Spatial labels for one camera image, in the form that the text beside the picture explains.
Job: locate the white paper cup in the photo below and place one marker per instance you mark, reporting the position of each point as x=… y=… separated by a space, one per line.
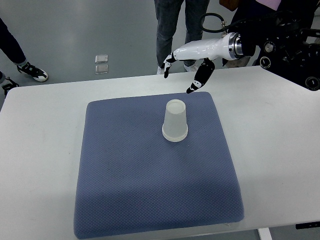
x=174 y=140
x=175 y=120

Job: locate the lower floor socket plate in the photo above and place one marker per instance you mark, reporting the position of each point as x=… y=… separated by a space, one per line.
x=102 y=69

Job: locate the black table control panel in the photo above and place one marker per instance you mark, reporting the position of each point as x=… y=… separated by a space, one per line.
x=307 y=225

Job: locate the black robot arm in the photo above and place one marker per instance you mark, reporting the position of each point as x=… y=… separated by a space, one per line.
x=284 y=49

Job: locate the blue quilted cushion mat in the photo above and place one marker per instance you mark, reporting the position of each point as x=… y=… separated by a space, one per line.
x=131 y=179

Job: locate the white paper cup on mat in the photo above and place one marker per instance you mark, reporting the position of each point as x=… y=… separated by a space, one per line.
x=174 y=140

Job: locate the floor socket plate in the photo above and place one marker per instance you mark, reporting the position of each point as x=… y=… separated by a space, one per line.
x=101 y=58
x=102 y=69

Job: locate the person in black coat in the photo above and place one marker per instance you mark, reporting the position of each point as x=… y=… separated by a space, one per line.
x=247 y=9

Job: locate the upper floor socket plate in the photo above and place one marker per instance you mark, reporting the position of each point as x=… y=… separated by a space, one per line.
x=101 y=58

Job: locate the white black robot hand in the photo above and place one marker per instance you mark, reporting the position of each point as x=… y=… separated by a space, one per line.
x=228 y=47

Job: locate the person in dark trousers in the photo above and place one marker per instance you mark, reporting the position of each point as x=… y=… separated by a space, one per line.
x=12 y=49

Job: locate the white table leg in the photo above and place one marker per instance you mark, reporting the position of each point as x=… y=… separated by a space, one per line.
x=264 y=234

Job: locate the person in grey jeans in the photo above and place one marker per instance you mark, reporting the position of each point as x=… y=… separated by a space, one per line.
x=167 y=14

